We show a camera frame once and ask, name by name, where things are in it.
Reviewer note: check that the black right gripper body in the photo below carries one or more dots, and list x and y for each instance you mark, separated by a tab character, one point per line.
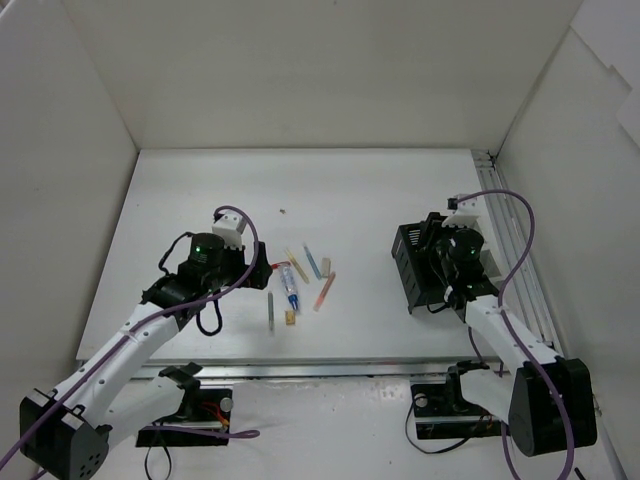
432	232

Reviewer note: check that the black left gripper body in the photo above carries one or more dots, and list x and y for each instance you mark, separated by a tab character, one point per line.
258	270

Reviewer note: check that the red gel pen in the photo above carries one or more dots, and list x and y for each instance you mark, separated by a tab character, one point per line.
279	264

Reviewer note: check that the grey highlighter pen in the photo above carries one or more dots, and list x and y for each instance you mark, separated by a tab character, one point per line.
271	312

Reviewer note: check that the clear glue bottle blue cap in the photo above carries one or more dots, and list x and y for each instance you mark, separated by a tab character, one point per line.
289	285

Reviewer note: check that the orange highlighter pen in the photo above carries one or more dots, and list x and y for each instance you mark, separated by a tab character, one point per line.
324	291

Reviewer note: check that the beige eraser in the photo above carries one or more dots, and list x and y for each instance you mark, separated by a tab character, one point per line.
325	267

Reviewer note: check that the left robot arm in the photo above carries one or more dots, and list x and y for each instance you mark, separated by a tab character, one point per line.
69	431

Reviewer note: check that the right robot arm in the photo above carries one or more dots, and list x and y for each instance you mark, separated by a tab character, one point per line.
547	405

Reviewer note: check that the black slotted container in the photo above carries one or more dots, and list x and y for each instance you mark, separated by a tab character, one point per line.
422	286

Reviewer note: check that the white slotted container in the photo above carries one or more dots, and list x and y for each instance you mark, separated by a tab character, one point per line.
490	261

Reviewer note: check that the small tan eraser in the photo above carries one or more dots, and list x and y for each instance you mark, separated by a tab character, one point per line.
290	317

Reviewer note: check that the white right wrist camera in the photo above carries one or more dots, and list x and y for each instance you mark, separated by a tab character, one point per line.
464	213

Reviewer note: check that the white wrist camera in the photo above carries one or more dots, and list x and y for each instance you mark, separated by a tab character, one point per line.
230	226
464	213

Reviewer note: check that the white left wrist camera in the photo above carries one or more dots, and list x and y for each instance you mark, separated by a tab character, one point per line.
230	226

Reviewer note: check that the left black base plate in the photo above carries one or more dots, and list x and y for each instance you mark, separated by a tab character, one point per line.
210	410

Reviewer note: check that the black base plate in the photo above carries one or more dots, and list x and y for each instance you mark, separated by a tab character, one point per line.
210	410
437	415

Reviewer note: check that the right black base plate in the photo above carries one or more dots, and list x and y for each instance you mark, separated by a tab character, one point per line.
437	415

